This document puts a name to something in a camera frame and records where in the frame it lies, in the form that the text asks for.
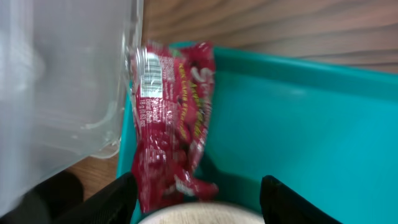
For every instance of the large white plate with peanuts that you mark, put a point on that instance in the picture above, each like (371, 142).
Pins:
(203, 213)

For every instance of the teal plastic tray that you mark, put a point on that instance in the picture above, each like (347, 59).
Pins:
(328, 132)

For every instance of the clear plastic bin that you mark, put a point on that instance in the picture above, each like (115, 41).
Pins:
(63, 85)

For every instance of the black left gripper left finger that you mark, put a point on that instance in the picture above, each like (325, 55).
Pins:
(114, 204)

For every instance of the red snack wrapper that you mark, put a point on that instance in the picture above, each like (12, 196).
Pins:
(172, 91)

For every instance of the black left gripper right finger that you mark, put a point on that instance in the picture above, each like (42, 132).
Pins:
(281, 205)

